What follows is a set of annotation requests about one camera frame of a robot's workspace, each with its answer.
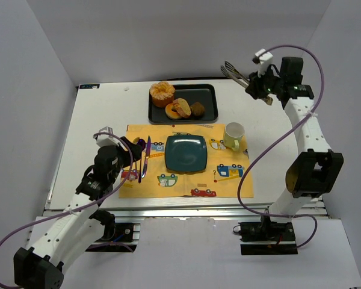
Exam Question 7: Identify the metal tongs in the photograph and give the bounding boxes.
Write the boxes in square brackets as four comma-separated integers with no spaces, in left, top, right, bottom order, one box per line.
[220,61,274,106]

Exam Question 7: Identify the orange swirl bun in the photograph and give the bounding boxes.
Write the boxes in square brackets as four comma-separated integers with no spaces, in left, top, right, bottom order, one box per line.
[149,81,175,108]

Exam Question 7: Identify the brown chocolate muffin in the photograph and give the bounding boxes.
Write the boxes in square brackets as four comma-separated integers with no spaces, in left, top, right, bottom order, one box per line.
[190,102,205,117]

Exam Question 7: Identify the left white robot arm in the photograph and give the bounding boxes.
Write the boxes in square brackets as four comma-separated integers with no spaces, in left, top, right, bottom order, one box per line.
[14,135,143,288]

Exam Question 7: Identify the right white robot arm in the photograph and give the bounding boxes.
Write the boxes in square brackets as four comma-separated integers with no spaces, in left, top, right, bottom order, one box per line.
[246,53,344,232]

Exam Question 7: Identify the bread slice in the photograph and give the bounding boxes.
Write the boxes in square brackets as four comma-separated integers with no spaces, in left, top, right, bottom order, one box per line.
[173,98,191,118]

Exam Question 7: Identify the purple spoon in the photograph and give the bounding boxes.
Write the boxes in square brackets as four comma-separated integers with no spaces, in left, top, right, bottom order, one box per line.
[138,138,146,184]

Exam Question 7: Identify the purple knife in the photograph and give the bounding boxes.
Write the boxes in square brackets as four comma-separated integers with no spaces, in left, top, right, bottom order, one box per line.
[141,136,151,178]

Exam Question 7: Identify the teal square plate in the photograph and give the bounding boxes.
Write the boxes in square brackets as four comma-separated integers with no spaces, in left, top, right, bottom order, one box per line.
[164,135,208,173]

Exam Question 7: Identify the glazed donut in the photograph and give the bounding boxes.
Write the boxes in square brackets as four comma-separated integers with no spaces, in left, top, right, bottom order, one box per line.
[165,104,182,120]

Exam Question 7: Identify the pale green mug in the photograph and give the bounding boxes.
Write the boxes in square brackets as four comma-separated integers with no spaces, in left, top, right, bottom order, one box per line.
[223,122,244,151]

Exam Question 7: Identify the black baking tray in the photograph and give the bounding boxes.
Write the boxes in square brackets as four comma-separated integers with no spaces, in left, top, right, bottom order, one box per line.
[148,84,218,125]

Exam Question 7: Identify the yellow vehicle print placemat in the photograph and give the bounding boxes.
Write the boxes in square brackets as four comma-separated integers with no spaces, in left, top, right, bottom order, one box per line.
[119,124,250,198]

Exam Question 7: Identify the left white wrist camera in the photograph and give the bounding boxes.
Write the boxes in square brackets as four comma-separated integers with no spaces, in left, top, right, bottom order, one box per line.
[93,126,117,148]

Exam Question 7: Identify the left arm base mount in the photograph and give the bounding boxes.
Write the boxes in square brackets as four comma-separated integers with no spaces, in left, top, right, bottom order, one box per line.
[86,223,141,253]

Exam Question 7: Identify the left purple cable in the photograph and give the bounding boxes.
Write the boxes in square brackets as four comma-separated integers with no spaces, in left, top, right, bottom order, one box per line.
[0,132,136,288]

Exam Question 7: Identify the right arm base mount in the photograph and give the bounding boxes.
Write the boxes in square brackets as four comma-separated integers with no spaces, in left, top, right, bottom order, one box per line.
[233,222,298,256]

